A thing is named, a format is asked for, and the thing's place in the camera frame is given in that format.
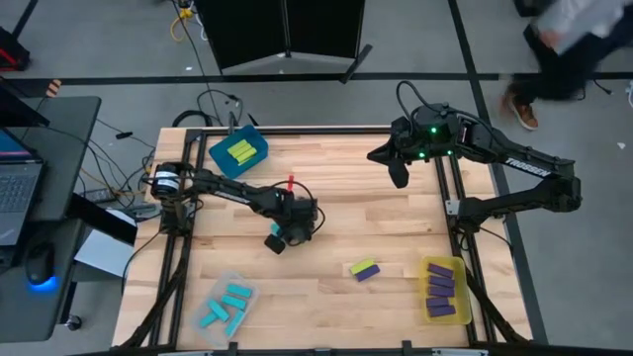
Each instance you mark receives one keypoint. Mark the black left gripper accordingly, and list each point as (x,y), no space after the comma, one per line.
(299,217)

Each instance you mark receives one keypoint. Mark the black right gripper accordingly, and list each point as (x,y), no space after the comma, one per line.
(430,136)

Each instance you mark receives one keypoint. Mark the purple toy block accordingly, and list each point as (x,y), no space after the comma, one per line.
(441,282)
(441,291)
(440,270)
(368,273)
(437,301)
(441,311)

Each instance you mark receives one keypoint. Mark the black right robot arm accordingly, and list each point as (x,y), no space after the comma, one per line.
(524,163)

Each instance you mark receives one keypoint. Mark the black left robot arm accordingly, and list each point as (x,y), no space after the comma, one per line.
(222,189)

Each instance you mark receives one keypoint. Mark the silver mounting plate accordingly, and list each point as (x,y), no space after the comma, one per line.
(451,205)

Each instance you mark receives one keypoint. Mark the blue plastic bin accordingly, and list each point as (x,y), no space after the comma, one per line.
(220,160)

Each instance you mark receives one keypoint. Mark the clear plastic bin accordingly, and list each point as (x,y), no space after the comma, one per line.
(210,301)

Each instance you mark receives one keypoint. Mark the person's shoe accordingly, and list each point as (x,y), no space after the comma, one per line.
(521,111)

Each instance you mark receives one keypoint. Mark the yellow plastic bin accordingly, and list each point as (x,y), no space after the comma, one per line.
(462,277)

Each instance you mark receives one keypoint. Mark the black folding room divider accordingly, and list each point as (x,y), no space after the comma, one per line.
(247,29)

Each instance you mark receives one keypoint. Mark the black control box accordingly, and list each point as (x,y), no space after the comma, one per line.
(104,220)

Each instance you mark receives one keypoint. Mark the white sheet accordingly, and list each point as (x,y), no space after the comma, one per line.
(104,254)

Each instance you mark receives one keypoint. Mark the person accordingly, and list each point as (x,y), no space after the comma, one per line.
(569,54)

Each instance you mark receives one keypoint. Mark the black side desk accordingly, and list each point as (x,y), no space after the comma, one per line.
(64,143)

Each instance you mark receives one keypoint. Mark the black caster wheel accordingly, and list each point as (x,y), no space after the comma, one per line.
(74,323)

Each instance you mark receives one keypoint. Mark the black computer mouse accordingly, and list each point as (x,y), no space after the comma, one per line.
(39,259)

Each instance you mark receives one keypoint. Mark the grey laptop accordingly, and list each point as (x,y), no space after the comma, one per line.
(17,193)

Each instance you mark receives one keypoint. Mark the black desk monitor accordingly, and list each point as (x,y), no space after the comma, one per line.
(20,106)

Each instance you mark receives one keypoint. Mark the black aluminium table frame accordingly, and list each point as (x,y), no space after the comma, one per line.
(321,131)

